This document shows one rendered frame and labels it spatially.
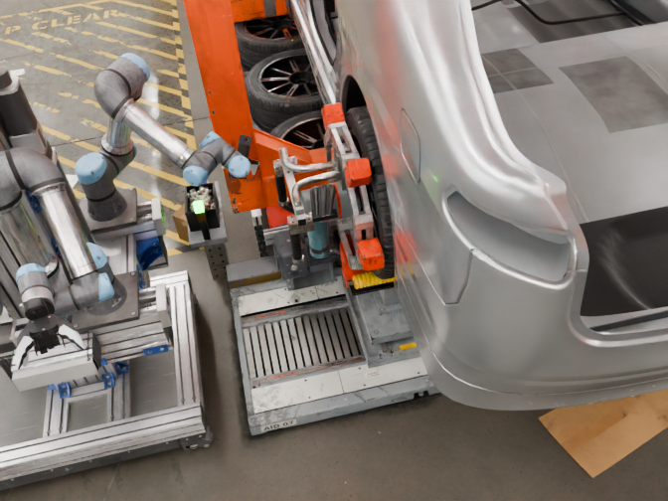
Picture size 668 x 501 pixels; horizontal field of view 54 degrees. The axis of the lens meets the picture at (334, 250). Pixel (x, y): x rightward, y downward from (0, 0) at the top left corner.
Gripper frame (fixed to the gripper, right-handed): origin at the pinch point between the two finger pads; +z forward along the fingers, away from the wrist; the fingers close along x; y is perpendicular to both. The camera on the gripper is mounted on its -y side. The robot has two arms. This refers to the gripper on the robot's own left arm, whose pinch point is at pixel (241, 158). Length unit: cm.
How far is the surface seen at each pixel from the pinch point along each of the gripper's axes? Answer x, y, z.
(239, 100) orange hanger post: -5.0, -21.9, 0.1
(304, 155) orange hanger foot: 27.7, -6.2, 28.0
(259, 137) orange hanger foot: 6.5, -9.6, 21.2
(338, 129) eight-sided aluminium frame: 32.0, -18.3, -30.4
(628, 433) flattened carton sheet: 172, 74, -40
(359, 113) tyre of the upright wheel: 37, -25, -35
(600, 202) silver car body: 124, -13, -56
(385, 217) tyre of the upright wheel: 50, 8, -55
